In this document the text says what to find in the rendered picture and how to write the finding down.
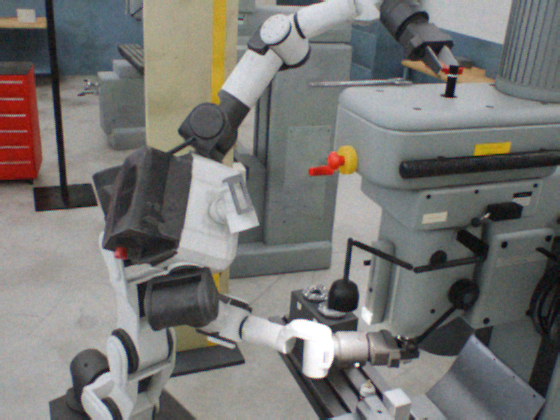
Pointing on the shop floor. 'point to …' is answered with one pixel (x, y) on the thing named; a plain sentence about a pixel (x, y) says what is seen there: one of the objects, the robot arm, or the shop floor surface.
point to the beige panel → (219, 356)
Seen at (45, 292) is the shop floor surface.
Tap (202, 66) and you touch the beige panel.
